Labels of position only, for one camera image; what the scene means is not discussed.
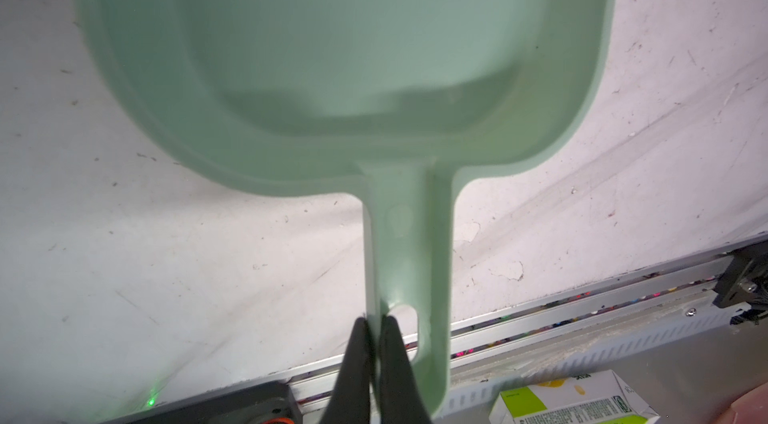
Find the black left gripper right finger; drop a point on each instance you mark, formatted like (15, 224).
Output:
(398, 397)

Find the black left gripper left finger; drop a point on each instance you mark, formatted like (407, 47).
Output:
(350, 401)

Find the green plastic dustpan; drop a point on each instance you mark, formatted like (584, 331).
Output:
(400, 103)

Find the green white juice carton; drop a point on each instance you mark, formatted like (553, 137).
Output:
(600, 397)

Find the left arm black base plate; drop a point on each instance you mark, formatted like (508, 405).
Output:
(271, 402)

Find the aluminium front rail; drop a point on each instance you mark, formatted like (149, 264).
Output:
(569, 333)

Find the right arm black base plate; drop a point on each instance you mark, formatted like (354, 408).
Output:
(744, 284)

